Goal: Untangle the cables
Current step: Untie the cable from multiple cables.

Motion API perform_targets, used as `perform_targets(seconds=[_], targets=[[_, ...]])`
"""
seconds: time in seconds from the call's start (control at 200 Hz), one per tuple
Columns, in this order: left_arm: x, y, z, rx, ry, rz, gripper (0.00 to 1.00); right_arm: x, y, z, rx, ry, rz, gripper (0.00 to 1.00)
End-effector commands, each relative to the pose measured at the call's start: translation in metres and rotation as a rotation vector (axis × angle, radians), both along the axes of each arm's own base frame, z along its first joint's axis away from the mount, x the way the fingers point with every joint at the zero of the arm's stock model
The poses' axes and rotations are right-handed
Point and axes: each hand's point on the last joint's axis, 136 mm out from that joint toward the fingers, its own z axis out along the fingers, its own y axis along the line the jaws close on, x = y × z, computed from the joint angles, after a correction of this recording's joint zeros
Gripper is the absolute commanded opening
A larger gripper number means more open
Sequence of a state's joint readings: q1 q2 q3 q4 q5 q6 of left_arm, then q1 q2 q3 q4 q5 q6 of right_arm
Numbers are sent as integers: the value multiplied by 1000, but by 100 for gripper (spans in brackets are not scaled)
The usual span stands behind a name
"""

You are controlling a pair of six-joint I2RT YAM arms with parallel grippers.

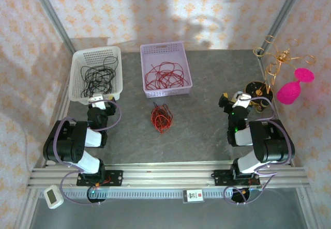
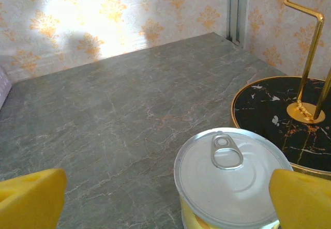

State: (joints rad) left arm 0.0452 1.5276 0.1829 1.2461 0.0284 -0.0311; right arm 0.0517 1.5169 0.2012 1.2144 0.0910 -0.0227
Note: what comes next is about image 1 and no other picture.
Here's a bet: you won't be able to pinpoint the red cable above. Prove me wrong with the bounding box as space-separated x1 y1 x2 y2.
151 103 173 134

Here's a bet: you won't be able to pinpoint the small dark bottle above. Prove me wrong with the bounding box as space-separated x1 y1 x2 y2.
254 100 270 113

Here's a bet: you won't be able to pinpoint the white perforated plastic basket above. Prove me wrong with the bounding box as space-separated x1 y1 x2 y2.
68 45 124 105

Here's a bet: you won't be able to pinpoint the lilac perforated plastic basket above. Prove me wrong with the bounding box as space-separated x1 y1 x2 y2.
140 41 193 98

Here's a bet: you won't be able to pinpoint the pink goblet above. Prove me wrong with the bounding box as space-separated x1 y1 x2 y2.
276 82 302 106

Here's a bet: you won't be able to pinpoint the small pink glitter ornament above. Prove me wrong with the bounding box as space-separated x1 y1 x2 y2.
294 68 315 84

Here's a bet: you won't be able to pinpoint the white digital timer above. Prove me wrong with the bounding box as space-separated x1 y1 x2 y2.
43 185 65 209

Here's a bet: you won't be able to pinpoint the white label card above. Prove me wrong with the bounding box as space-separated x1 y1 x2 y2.
182 189 205 204

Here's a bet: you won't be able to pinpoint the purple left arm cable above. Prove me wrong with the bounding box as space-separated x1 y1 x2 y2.
53 101 123 207

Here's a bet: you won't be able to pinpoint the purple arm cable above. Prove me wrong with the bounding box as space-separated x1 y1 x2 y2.
53 101 123 207
223 96 296 205

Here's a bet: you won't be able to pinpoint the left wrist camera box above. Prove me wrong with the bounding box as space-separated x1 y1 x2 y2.
88 93 107 110

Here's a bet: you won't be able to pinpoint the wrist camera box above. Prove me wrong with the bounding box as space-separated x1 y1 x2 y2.
88 93 107 110
232 97 252 109

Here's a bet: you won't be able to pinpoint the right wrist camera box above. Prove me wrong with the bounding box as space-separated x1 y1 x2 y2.
232 97 252 109

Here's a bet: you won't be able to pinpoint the loose black cables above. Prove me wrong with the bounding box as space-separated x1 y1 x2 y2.
80 55 119 97

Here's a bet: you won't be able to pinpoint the gold wire stand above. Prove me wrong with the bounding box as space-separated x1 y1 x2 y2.
245 34 316 110

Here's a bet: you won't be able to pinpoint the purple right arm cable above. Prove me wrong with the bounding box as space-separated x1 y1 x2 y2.
223 96 296 205

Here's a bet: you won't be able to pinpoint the tangled black cable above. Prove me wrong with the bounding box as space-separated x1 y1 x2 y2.
151 101 173 126

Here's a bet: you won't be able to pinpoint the loose red cables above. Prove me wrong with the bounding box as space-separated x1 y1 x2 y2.
144 61 189 90

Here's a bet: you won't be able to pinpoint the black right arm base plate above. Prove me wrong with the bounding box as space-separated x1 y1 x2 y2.
213 169 261 187

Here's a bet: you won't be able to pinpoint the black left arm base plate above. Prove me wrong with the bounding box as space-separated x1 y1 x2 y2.
76 170 124 187

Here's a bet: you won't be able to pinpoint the aluminium mounting rail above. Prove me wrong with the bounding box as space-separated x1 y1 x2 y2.
27 161 310 190

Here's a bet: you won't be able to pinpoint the grey slotted cable duct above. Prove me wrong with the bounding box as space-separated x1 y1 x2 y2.
38 188 262 201

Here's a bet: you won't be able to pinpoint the aluminium frame post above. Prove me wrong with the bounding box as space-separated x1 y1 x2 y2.
27 0 76 57
258 0 309 57

